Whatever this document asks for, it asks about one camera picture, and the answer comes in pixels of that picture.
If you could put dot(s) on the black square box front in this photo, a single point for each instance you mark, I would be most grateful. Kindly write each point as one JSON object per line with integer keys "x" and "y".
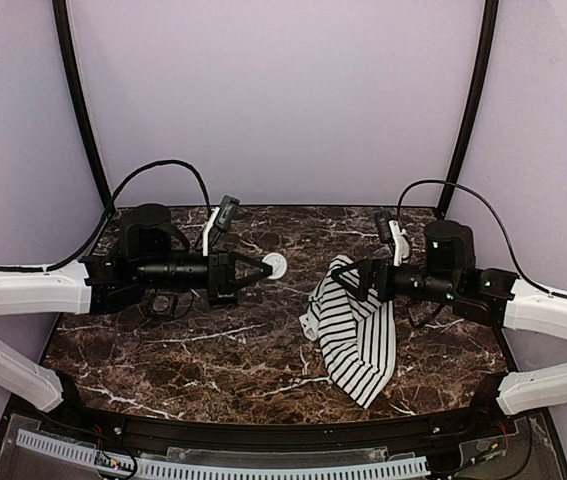
{"x": 166, "y": 314}

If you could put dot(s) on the striped black white garment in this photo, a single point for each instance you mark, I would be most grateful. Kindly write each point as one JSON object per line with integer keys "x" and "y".
{"x": 357, "y": 338}

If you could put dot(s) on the black front table rail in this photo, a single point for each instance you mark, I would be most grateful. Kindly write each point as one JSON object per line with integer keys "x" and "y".
{"x": 425, "y": 433}

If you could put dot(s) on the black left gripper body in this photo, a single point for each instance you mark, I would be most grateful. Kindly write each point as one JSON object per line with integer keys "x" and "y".
{"x": 220, "y": 276}

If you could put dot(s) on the black left frame post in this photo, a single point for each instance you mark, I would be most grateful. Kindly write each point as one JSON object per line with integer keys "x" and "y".
{"x": 74, "y": 84}

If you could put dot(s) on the black frame post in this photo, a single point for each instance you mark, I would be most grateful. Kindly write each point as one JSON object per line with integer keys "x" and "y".
{"x": 74, "y": 84}
{"x": 476, "y": 86}

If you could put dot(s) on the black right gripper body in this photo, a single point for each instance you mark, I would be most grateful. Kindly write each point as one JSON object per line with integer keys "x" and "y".
{"x": 380, "y": 279}

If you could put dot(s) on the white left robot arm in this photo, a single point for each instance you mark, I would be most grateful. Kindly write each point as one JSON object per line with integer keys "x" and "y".
{"x": 151, "y": 253}

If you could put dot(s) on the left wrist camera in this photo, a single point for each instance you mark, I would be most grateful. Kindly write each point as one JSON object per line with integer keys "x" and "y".
{"x": 219, "y": 222}

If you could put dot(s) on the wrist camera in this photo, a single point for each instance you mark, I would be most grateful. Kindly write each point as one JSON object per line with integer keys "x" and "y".
{"x": 219, "y": 222}
{"x": 391, "y": 234}

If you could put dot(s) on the black right frame post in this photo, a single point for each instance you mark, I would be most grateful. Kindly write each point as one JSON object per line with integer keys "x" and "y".
{"x": 476, "y": 86}

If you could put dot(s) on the white slotted cable duct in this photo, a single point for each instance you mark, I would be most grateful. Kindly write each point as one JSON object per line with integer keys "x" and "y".
{"x": 180, "y": 463}

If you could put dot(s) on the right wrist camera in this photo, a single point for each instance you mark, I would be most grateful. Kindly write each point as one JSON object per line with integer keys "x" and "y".
{"x": 391, "y": 234}

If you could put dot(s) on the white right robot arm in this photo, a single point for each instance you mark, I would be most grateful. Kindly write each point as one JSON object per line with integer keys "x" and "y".
{"x": 492, "y": 297}

